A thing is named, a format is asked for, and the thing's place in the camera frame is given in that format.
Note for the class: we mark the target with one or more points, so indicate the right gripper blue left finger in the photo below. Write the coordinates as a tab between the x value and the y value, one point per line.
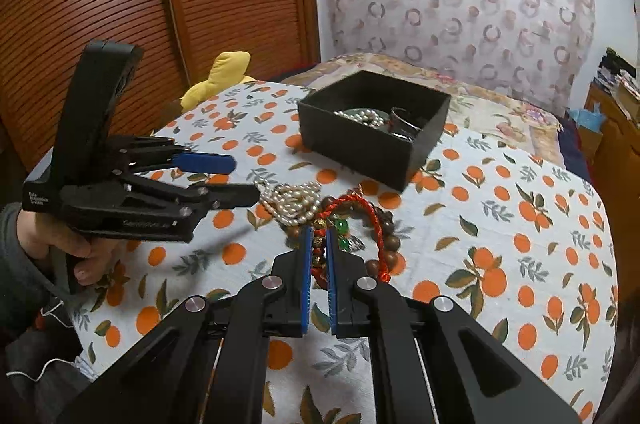
305	281

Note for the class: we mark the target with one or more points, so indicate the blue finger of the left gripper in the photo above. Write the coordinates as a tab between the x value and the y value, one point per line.
227	196
192	162

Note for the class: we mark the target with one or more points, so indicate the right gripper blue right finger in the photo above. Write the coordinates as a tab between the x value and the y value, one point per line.
331	277

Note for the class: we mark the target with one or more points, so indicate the large silver pearl strand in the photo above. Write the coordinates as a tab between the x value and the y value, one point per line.
367	116

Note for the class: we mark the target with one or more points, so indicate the purple rhinestone hair comb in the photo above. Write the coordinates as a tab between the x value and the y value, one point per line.
402	125

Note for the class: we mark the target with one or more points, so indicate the left forearm grey sleeve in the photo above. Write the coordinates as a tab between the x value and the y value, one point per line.
38	349

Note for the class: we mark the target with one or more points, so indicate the black jewelry box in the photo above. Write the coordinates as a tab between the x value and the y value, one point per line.
348	122

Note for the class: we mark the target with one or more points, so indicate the left hand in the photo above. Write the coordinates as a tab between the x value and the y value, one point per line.
37	233

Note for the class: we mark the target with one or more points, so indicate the yellow plush toy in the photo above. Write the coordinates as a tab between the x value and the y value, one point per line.
228	70

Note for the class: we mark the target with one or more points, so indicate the wooden louvered wardrobe door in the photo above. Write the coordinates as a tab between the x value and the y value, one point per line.
42	41

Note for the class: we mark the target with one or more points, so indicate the blue tissue bag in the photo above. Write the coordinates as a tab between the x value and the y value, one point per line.
589	119

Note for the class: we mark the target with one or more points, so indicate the wooden side cabinet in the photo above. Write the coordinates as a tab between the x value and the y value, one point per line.
615	165

